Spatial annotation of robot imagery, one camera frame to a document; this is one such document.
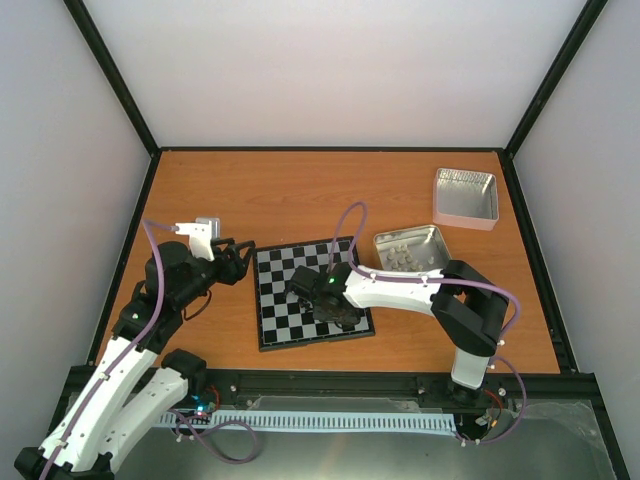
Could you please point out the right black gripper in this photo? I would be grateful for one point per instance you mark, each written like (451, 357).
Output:
(351, 318)

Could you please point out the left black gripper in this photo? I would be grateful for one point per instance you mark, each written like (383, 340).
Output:
(234, 268)

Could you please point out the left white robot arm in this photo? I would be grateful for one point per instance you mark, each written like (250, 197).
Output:
(136, 381)

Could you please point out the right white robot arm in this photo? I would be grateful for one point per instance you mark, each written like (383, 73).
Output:
(469, 309)

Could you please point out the black chess pieces cluster centre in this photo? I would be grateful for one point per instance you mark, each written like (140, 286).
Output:
(304, 305)

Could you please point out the white chess pieces in tin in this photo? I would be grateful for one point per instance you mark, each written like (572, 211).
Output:
(403, 258)

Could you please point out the open metal tin with pieces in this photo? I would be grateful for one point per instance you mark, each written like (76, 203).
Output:
(426, 238)

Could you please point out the small circuit board with led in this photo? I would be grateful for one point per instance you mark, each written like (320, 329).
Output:
(206, 403)

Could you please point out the black and silver chessboard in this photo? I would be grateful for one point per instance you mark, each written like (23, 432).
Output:
(282, 322)

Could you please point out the pink-rimmed metal tin lid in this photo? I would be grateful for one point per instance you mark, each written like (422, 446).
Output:
(465, 199)

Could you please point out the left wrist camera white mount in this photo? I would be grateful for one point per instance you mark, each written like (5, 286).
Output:
(201, 233)

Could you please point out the light blue cable duct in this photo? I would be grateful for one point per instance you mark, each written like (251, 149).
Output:
(332, 422)

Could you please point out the black frame rail front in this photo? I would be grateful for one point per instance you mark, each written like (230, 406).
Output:
(438, 387)

